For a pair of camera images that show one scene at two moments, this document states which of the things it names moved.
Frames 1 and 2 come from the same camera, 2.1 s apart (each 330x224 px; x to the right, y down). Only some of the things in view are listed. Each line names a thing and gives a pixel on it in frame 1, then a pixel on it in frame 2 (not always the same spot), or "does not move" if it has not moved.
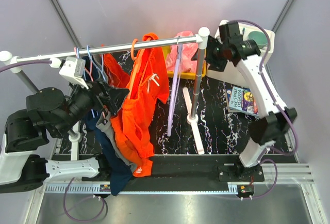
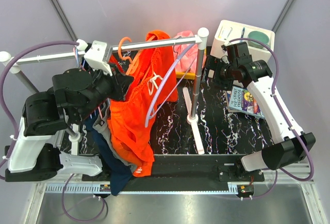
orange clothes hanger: x=133 y=58 → x=133 y=64
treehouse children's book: x=241 y=99 does not move
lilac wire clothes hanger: x=178 y=59 → x=163 y=80
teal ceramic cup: x=259 y=37 does not move
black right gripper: x=217 y=65 → x=214 y=64
